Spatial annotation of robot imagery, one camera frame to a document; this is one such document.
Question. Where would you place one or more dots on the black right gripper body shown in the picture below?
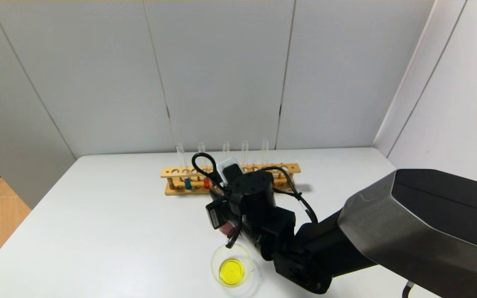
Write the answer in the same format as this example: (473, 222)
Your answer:
(213, 216)

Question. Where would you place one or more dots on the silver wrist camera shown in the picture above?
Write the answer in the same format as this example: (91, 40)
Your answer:
(228, 167)

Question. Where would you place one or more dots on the dark red plastic cup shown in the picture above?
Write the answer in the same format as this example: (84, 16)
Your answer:
(227, 229)

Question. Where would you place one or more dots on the clear glass petri dish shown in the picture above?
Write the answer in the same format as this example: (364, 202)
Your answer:
(218, 256)

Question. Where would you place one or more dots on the coloured liquid puddle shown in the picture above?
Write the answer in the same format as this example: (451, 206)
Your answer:
(232, 271)

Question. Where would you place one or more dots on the teal pigment test tube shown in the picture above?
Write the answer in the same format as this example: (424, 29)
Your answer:
(188, 184)

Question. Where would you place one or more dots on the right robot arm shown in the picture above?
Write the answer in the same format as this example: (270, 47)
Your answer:
(408, 231)

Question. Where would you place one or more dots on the red pigment test tube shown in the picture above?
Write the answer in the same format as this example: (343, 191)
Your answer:
(264, 153)
(201, 148)

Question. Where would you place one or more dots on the yellow pigment test tube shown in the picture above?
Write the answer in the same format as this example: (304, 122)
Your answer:
(244, 153)

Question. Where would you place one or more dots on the wooden test tube rack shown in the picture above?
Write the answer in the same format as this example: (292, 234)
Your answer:
(176, 171)

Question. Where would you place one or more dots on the blue pigment test tube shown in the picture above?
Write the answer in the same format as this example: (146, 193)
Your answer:
(225, 149)

